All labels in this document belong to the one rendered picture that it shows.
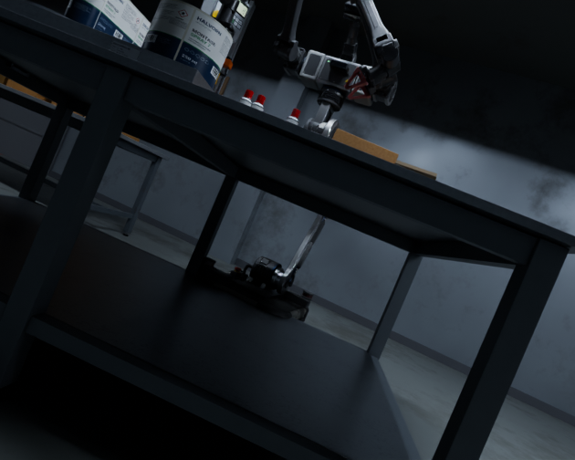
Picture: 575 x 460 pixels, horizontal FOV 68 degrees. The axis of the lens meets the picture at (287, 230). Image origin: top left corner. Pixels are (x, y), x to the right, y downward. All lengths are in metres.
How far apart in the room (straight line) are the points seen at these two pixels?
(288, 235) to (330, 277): 0.65
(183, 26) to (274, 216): 3.73
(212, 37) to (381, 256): 3.58
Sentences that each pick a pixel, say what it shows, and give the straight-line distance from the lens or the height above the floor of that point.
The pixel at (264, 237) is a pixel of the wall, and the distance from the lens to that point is 4.73.
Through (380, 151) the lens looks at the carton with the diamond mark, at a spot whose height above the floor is 1.10.
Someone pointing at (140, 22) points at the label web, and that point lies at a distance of 1.56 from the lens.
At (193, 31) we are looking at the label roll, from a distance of 1.14.
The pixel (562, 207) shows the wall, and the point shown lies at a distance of 4.71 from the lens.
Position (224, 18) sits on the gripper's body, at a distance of 1.77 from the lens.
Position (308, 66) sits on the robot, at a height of 1.44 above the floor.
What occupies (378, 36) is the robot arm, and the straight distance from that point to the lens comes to 1.72.
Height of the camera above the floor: 0.63
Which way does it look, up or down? level
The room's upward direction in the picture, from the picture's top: 23 degrees clockwise
